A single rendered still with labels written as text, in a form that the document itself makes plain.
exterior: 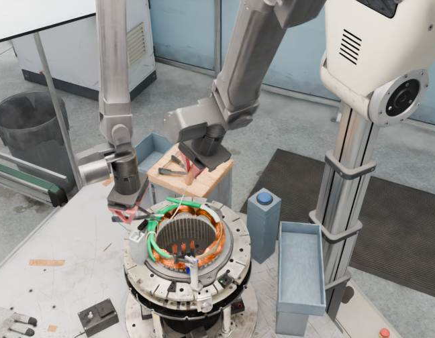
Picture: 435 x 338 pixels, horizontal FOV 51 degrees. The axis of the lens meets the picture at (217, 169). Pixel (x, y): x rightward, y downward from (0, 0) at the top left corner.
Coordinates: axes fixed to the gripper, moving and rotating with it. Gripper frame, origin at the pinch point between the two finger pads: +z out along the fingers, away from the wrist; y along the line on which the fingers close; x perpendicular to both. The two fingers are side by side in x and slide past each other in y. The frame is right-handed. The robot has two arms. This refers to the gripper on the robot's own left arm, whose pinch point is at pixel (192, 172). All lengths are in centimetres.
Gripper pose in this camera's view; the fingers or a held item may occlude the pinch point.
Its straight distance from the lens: 99.1
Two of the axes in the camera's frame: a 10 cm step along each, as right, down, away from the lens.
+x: 6.6, -4.4, 6.1
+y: 6.9, 6.7, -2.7
